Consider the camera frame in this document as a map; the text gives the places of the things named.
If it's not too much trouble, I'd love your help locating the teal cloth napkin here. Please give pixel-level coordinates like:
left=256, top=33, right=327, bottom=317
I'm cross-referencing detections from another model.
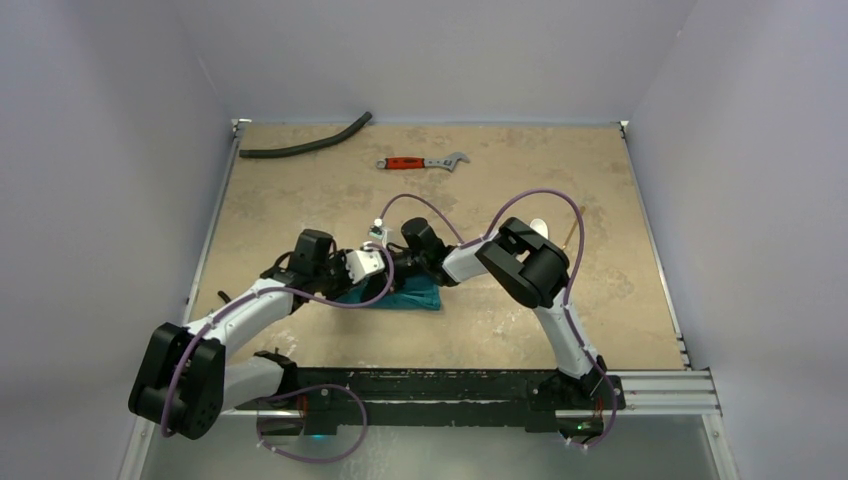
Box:
left=335, top=274, right=442, bottom=311

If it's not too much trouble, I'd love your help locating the gold metal spoon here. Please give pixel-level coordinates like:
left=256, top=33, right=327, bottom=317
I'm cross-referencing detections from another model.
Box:
left=562, top=205, right=586, bottom=250

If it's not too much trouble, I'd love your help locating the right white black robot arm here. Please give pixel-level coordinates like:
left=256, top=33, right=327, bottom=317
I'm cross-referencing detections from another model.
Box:
left=389, top=217, right=615, bottom=407

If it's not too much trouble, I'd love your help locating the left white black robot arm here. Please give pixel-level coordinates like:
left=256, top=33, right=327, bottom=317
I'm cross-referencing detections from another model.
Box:
left=128, top=229, right=390, bottom=440

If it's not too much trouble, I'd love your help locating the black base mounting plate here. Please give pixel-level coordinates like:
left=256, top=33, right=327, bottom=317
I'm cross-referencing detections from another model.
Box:
left=237, top=367, right=626, bottom=436

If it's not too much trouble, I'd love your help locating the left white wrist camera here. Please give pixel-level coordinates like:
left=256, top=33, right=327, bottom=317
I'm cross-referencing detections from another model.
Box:
left=345, top=248, right=386, bottom=285

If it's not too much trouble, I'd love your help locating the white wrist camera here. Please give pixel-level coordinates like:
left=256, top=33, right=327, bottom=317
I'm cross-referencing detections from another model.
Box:
left=368, top=218, right=392, bottom=245
left=345, top=248, right=386, bottom=285

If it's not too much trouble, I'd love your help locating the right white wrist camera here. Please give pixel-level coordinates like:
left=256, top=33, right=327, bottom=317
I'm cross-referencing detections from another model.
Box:
left=368, top=218, right=392, bottom=245

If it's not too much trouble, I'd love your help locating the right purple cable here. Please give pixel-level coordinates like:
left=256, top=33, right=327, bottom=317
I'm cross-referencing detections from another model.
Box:
left=373, top=188, right=620, bottom=452

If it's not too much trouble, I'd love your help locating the purple cable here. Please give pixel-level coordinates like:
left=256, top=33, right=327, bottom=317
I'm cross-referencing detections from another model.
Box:
left=373, top=188, right=620, bottom=452
left=160, top=242, right=396, bottom=465

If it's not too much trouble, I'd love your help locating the red handled adjustable wrench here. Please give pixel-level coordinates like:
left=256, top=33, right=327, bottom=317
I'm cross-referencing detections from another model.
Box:
left=375, top=152, right=470, bottom=172

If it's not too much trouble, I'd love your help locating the black foam hose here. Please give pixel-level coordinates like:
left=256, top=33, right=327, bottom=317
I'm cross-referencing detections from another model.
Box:
left=239, top=111, right=374, bottom=160

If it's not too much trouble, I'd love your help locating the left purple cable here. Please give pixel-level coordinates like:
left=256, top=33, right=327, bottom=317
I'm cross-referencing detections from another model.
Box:
left=160, top=242, right=396, bottom=465

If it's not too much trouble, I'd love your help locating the aluminium rail frame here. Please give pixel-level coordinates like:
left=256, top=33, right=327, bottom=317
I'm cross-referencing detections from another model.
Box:
left=119, top=119, right=740, bottom=480

